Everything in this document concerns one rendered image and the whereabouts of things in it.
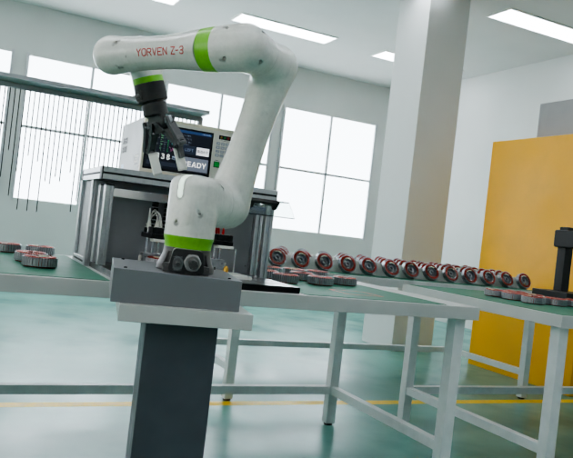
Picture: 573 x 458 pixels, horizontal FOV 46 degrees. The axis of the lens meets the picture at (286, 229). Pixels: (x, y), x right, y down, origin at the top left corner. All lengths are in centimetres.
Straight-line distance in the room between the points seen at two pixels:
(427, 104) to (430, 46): 52
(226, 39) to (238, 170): 35
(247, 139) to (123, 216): 90
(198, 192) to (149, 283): 26
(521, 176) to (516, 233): 47
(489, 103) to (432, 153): 298
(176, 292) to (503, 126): 761
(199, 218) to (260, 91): 39
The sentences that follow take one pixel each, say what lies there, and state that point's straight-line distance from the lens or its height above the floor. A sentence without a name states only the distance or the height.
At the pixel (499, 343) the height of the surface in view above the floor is 24.
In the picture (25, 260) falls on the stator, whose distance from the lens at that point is 236.
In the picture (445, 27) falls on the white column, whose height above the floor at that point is 298.
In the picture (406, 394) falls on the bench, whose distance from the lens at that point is 385.
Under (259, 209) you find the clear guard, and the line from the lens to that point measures 239.
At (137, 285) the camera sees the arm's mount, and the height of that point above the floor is 79.
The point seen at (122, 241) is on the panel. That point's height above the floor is 85.
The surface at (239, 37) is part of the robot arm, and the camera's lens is 174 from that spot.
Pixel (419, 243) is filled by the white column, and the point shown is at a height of 100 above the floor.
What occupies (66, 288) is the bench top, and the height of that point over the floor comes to 72.
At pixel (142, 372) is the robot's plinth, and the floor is 58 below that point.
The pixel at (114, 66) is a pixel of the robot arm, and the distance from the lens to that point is 199.
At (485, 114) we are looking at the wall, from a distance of 932.
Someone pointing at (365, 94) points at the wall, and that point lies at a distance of 1042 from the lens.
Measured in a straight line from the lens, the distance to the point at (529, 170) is 591.
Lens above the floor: 96
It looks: level
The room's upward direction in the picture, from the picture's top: 7 degrees clockwise
